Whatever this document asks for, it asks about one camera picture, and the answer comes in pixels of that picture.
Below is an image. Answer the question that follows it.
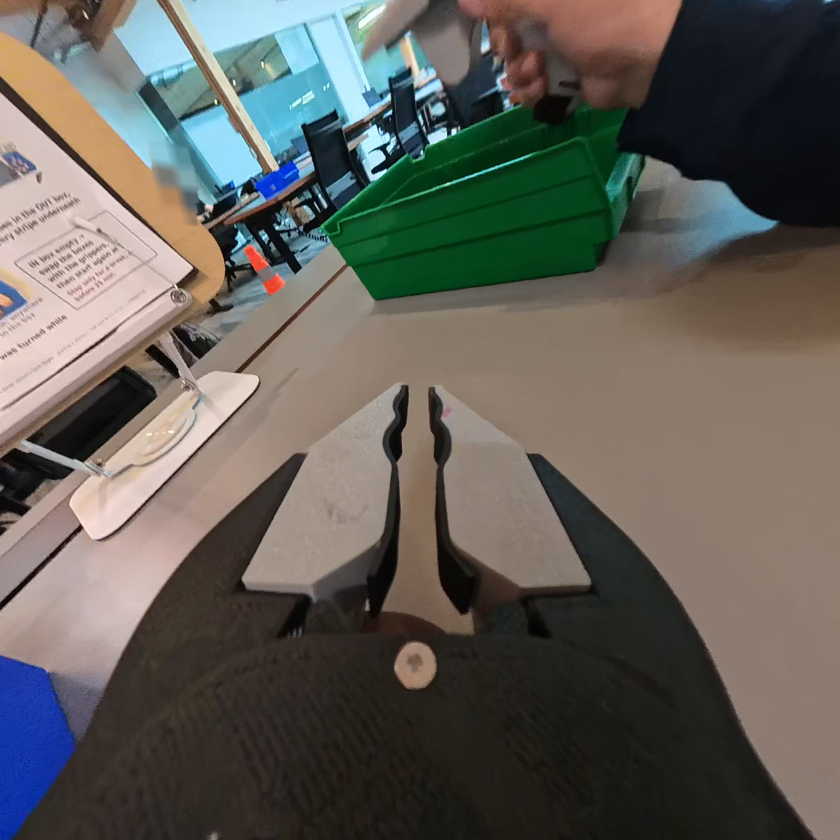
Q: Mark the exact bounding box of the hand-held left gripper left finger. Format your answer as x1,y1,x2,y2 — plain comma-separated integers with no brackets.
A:
241,383,410,618

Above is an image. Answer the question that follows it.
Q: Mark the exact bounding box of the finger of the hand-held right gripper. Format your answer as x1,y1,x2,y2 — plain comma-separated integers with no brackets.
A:
408,0,484,88

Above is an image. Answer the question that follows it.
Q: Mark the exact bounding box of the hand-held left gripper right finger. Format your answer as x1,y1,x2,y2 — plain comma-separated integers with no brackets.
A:
428,385,593,618

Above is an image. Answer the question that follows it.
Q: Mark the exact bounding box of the green plastic bin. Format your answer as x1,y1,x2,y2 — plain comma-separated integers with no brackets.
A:
322,104,645,301

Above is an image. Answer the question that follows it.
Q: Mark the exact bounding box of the blue plastic bin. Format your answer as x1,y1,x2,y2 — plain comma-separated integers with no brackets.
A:
0,655,76,840

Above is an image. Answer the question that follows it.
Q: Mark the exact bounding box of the person's right forearm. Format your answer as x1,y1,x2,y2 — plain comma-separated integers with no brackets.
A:
617,0,840,227

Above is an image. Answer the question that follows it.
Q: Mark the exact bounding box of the person's right hand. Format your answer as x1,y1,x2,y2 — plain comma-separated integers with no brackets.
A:
459,0,683,110

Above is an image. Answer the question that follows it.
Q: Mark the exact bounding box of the instruction sheet on stand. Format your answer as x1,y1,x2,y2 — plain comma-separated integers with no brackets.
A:
0,31,261,542

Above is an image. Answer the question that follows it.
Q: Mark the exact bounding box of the small blue storage bin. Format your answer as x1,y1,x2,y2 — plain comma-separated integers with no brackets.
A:
255,162,301,200

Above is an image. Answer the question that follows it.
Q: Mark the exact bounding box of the orange traffic cone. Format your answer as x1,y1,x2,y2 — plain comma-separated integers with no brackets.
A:
244,246,287,296

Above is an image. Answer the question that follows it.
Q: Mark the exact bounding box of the wooden office desk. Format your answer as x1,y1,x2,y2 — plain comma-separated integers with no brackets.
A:
203,134,368,273

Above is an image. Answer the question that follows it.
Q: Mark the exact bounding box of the printed instruction sheet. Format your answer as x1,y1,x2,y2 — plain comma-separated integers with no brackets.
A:
0,92,196,411

